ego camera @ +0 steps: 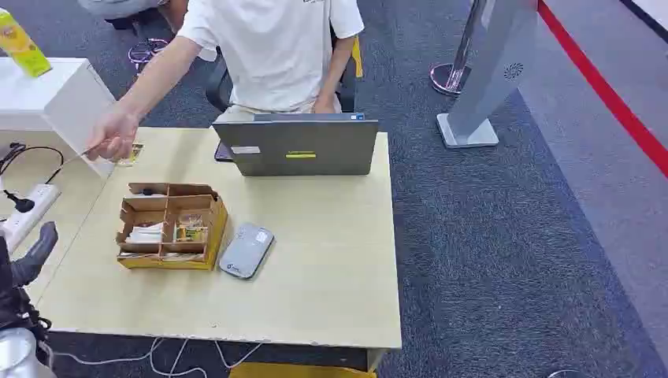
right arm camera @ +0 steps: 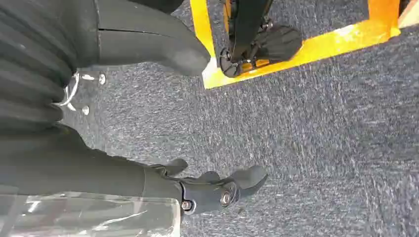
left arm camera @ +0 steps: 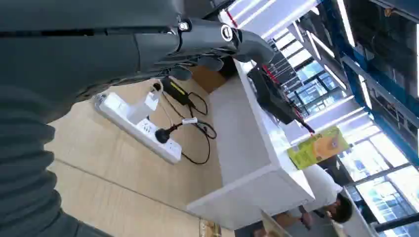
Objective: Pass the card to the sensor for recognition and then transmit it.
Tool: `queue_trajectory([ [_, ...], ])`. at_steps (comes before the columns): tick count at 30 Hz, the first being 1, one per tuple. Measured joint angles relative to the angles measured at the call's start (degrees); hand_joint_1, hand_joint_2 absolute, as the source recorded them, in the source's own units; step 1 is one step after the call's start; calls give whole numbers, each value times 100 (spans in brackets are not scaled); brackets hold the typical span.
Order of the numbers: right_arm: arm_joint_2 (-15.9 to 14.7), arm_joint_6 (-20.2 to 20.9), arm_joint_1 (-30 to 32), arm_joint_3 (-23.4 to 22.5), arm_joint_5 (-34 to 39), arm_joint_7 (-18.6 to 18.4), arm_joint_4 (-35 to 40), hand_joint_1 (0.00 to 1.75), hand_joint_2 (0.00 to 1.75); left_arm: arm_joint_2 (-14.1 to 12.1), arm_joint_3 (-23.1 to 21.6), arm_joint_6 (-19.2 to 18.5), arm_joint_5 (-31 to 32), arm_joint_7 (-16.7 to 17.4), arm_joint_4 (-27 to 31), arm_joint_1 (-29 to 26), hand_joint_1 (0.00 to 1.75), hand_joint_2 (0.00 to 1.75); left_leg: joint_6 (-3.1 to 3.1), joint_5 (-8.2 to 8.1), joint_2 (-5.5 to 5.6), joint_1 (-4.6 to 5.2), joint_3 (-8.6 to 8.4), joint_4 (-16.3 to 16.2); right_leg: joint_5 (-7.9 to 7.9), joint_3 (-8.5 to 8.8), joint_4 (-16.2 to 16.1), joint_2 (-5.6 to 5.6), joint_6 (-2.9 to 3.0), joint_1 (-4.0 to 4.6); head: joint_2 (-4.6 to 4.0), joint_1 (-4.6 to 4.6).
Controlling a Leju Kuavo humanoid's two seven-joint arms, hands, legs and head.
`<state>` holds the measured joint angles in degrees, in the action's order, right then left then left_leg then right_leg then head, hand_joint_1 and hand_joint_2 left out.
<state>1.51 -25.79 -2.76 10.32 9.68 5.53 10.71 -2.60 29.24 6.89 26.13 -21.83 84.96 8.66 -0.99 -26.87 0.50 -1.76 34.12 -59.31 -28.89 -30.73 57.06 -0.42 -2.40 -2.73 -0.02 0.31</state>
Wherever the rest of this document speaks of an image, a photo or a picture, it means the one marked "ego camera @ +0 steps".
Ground grey laptop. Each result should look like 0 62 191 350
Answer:
212 112 380 177

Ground black plug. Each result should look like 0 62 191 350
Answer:
3 190 36 214

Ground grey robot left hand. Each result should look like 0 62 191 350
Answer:
0 221 59 314

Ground grey kiosk stand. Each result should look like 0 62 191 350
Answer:
436 0 540 150

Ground black cable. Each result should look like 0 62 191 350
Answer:
0 142 65 186

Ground white card stack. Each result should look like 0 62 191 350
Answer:
124 222 165 245

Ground person's right hand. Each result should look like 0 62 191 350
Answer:
85 110 140 161

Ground white cable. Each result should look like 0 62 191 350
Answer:
52 337 265 378

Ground black chair with yellow trim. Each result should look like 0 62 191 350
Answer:
205 23 364 113

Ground white cabinet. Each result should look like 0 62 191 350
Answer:
0 57 117 179

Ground pale wooden desk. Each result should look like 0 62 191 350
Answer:
35 126 403 372

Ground purple wire ring frame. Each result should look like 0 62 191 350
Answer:
128 37 171 72

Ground chrome stanchion post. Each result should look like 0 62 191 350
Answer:
429 0 484 97

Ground person standing behind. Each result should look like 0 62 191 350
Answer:
78 0 189 35

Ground wooden card box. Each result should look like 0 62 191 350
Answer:
115 182 229 272

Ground white power strip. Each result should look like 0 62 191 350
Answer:
0 183 61 254

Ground yellow-green drink carton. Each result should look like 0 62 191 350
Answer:
0 7 54 79

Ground yellow box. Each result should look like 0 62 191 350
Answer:
228 362 378 378

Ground person in seat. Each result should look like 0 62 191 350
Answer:
176 0 366 115

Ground colourful printed card stack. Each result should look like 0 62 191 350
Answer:
175 213 209 244

